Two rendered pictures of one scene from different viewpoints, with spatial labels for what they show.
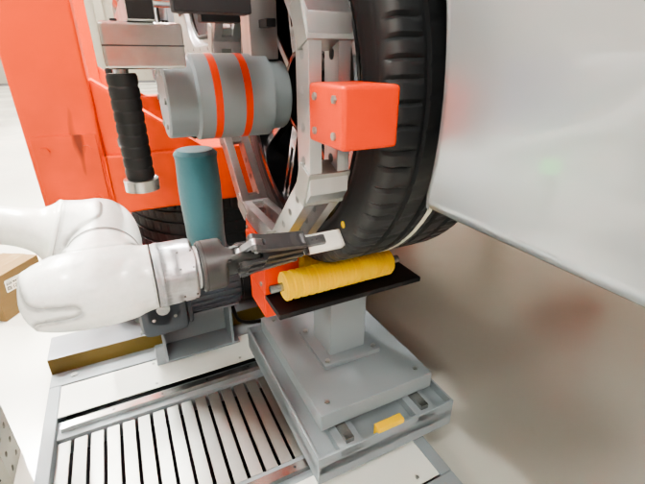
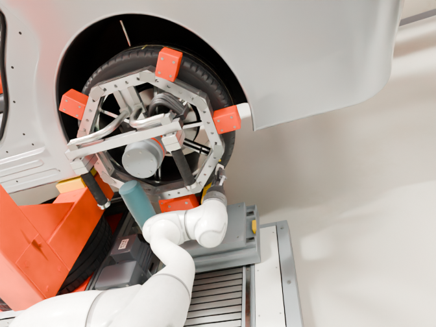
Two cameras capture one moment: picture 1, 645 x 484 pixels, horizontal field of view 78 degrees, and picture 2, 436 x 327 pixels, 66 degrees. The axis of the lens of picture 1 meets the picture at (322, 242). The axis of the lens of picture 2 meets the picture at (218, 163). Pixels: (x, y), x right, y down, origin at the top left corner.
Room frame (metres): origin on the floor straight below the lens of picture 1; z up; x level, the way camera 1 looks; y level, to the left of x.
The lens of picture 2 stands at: (-0.21, 0.91, 1.32)
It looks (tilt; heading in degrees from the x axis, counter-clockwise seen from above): 28 degrees down; 311
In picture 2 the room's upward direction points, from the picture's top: 21 degrees counter-clockwise
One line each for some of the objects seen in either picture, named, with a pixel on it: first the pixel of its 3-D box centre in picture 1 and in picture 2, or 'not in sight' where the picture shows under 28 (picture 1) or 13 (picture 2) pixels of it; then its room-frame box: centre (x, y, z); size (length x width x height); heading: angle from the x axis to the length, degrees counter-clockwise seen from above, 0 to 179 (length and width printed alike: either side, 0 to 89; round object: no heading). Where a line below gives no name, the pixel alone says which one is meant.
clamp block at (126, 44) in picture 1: (142, 44); (173, 137); (0.54, 0.22, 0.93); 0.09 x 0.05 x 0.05; 116
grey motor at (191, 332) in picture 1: (211, 300); (139, 271); (1.02, 0.33, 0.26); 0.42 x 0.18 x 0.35; 116
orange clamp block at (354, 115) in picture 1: (350, 113); (227, 119); (0.51, -0.03, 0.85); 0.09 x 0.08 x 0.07; 26
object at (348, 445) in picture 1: (337, 370); (213, 239); (0.86, -0.04, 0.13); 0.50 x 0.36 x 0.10; 26
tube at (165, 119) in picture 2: not in sight; (147, 104); (0.64, 0.18, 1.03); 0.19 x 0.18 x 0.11; 116
